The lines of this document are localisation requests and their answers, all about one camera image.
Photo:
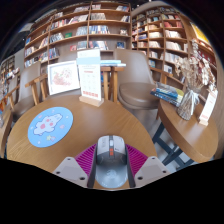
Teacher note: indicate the round blue mouse pad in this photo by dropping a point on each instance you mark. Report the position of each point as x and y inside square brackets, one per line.
[50, 126]

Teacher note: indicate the small white table sign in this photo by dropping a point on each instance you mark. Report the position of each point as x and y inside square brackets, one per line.
[208, 106]

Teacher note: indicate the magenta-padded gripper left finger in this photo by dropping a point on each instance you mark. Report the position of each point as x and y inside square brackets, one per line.
[83, 160]

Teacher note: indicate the curved wooden bookshelf unit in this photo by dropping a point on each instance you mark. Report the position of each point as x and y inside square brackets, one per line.
[160, 33]

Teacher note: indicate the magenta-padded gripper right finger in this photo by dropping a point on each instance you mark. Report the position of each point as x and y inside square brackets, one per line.
[140, 161]

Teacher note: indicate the grey computer mouse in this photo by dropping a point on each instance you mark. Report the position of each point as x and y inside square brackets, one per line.
[111, 160]

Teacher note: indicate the stack of light blue books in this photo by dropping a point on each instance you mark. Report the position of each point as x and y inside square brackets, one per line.
[111, 62]

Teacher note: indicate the white sign on wooden base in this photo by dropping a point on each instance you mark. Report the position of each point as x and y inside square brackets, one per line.
[89, 78]

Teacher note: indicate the white framed flower picture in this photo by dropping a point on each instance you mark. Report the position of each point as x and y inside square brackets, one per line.
[63, 77]

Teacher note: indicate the glass vase with dried flowers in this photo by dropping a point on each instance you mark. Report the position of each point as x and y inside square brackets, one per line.
[191, 83]

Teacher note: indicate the distant wooden bookshelf unit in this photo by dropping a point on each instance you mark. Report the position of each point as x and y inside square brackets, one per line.
[8, 70]

